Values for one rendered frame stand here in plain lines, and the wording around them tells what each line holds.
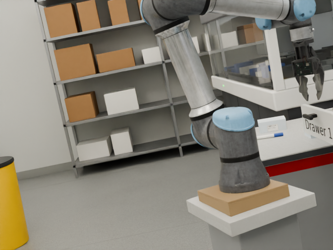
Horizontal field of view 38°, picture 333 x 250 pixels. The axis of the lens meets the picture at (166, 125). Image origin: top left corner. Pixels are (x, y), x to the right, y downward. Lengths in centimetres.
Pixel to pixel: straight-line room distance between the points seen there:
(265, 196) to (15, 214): 268
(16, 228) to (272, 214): 272
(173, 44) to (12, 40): 466
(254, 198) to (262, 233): 11
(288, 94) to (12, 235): 228
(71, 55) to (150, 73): 100
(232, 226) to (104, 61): 429
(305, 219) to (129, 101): 368
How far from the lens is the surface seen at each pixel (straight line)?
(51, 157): 610
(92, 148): 561
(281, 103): 259
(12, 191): 379
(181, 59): 149
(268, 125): 231
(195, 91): 150
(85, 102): 548
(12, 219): 382
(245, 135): 140
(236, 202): 135
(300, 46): 171
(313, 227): 201
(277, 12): 151
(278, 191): 142
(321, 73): 176
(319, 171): 196
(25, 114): 607
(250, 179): 140
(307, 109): 186
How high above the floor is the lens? 124
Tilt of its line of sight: 9 degrees down
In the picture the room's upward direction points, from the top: 11 degrees counter-clockwise
